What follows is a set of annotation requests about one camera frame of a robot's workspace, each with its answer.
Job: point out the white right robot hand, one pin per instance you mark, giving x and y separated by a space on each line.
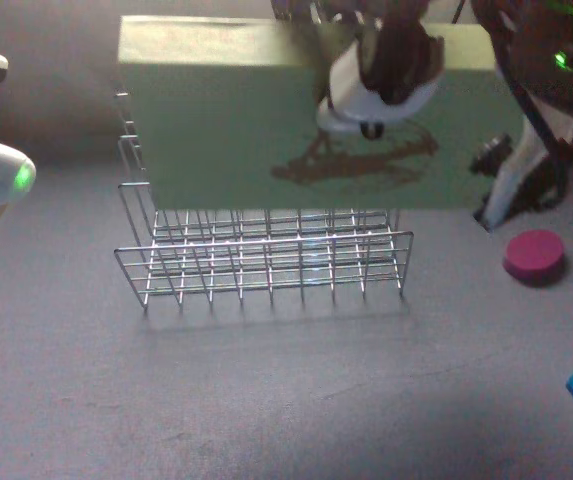
361 95

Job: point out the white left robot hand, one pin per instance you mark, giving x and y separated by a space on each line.
3 172

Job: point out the light green book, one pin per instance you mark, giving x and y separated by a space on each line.
216 125

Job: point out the pink round disc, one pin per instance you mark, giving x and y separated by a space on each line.
533 255

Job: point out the grey table cloth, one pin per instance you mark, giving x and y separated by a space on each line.
266 400

